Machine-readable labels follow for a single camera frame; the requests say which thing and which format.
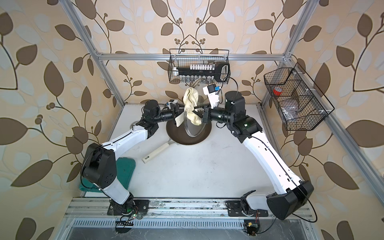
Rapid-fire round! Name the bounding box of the green plastic case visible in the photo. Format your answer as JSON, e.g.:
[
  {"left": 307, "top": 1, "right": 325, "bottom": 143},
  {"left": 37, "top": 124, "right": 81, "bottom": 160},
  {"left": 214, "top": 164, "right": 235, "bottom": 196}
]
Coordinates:
[{"left": 79, "top": 158, "right": 136, "bottom": 193}]

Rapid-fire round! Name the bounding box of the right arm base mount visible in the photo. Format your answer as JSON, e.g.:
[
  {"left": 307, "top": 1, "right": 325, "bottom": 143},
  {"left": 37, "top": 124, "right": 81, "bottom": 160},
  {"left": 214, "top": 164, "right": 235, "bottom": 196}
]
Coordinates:
[{"left": 225, "top": 190, "right": 269, "bottom": 218}]

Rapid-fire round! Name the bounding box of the yellow cloth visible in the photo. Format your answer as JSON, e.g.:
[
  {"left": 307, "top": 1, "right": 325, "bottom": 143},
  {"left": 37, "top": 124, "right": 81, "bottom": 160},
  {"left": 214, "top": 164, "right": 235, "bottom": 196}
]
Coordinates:
[{"left": 183, "top": 88, "right": 202, "bottom": 126}]

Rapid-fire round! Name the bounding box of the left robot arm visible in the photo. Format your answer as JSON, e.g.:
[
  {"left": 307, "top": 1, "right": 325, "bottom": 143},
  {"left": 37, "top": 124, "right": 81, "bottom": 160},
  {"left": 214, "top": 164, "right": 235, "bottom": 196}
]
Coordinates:
[{"left": 80, "top": 100, "right": 184, "bottom": 206}]

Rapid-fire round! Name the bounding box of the back wire basket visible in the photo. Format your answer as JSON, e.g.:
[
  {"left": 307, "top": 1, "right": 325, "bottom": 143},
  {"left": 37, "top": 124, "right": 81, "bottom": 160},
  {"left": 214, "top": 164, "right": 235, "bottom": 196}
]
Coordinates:
[{"left": 167, "top": 48, "right": 231, "bottom": 86}]

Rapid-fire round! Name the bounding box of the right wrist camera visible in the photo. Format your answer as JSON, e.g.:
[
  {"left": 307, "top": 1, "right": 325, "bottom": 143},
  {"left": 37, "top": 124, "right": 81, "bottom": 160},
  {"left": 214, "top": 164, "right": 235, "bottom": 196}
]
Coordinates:
[{"left": 203, "top": 84, "right": 221, "bottom": 109}]

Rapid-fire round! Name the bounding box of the clear plastic bag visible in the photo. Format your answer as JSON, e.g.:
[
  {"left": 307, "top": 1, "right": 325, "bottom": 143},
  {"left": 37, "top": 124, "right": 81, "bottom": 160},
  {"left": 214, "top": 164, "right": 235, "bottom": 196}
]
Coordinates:
[{"left": 280, "top": 99, "right": 299, "bottom": 122}]

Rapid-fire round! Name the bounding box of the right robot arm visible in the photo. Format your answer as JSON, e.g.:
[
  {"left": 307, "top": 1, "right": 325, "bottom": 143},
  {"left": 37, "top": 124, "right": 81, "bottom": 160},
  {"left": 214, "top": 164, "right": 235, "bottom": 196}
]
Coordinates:
[{"left": 202, "top": 90, "right": 314, "bottom": 220}]

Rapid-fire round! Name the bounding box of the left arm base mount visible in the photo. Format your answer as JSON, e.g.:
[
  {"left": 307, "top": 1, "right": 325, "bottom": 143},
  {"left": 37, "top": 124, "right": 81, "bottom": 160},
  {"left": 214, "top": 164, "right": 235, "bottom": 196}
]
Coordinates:
[{"left": 107, "top": 199, "right": 150, "bottom": 217}]

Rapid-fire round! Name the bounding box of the socket set holder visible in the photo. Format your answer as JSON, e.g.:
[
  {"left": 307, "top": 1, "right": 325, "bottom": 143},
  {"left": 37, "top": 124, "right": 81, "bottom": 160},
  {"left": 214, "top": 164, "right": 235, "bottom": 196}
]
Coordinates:
[{"left": 168, "top": 62, "right": 231, "bottom": 83}]

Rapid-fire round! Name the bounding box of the side wire basket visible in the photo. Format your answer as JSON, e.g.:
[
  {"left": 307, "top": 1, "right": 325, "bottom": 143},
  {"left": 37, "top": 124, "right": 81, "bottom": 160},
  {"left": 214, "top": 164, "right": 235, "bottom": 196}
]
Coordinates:
[{"left": 264, "top": 63, "right": 335, "bottom": 131}]

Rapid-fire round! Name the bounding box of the clear tape roll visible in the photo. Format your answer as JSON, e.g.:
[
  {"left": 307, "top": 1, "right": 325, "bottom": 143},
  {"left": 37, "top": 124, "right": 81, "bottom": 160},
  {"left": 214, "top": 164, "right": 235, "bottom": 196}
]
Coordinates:
[{"left": 130, "top": 121, "right": 139, "bottom": 129}]

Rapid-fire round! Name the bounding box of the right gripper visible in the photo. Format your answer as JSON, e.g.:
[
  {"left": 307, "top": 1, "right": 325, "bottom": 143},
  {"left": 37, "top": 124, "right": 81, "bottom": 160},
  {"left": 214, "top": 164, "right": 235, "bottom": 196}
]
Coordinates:
[{"left": 193, "top": 102, "right": 236, "bottom": 126}]

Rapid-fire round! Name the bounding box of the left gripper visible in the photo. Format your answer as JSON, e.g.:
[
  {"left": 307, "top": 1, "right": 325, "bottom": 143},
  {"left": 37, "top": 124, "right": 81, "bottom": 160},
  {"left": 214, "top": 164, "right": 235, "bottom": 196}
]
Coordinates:
[{"left": 151, "top": 102, "right": 191, "bottom": 125}]

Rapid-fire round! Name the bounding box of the glass pot lid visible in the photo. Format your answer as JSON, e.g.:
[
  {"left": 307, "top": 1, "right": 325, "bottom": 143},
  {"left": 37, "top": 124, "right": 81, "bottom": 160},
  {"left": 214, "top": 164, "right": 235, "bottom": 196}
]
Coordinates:
[{"left": 174, "top": 103, "right": 212, "bottom": 138}]

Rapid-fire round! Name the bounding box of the brown frying pan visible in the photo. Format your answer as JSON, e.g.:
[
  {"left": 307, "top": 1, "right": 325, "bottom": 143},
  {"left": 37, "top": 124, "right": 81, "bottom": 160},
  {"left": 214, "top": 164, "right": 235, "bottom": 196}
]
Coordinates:
[{"left": 142, "top": 120, "right": 212, "bottom": 164}]

